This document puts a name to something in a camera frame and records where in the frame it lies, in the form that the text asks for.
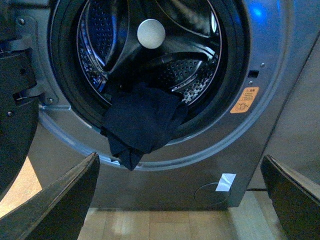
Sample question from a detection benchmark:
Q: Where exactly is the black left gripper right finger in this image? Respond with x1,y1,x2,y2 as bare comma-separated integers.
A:
260,155,320,240

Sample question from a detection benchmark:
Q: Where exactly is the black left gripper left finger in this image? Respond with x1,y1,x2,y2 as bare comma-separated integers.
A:
0,152,100,240

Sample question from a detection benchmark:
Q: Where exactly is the dark navy garment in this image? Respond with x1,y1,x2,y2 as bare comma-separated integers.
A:
100,82,188,171

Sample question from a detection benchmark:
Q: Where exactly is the black washing machine door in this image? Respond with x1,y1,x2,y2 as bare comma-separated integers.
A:
0,0,41,198

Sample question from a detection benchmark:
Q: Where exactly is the grey front-load washing machine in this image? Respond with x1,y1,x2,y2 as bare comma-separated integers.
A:
0,0,320,210

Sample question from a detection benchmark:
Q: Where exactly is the white tape strip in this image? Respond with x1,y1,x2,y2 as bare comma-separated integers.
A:
215,173,237,192

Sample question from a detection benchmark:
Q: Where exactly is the orange warning sticker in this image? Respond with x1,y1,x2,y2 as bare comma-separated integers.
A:
230,86,260,114

